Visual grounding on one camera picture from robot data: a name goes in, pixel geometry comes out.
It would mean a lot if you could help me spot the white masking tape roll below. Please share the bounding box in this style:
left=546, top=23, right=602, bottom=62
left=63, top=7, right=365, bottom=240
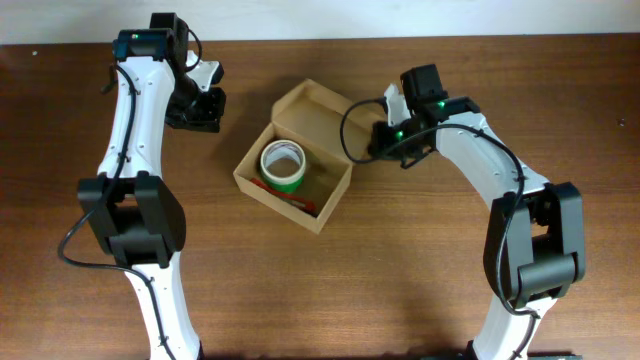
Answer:
left=259, top=140, right=307, bottom=171

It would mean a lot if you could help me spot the brown cardboard box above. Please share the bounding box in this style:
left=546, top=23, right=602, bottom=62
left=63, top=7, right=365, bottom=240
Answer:
left=233, top=79, right=386, bottom=233

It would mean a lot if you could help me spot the orange utility knife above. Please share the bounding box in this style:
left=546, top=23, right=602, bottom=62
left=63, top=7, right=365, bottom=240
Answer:
left=250, top=178, right=317, bottom=216

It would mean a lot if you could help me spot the green tape roll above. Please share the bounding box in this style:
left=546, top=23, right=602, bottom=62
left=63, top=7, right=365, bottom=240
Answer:
left=260, top=165, right=305, bottom=194

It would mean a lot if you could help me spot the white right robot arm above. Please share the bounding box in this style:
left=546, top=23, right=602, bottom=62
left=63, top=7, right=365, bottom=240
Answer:
left=369, top=64, right=586, bottom=359

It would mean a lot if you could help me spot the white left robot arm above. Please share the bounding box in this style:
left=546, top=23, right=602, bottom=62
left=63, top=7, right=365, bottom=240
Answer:
left=78, top=13, right=226, bottom=359

